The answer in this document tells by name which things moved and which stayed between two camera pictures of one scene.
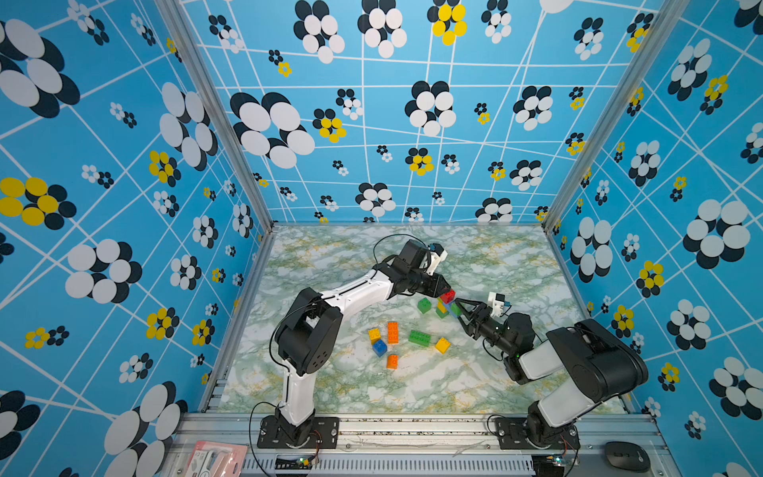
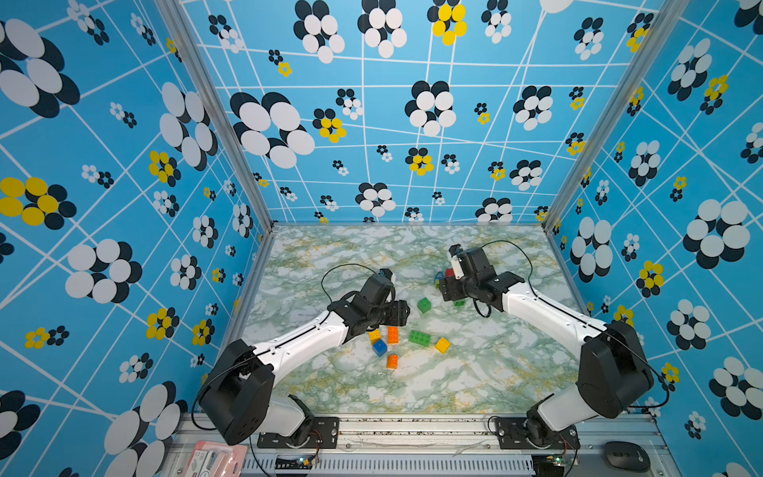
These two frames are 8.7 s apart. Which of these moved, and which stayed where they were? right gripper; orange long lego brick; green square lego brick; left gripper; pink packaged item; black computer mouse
Moved: right gripper; left gripper
Stayed: green square lego brick; pink packaged item; orange long lego brick; black computer mouse
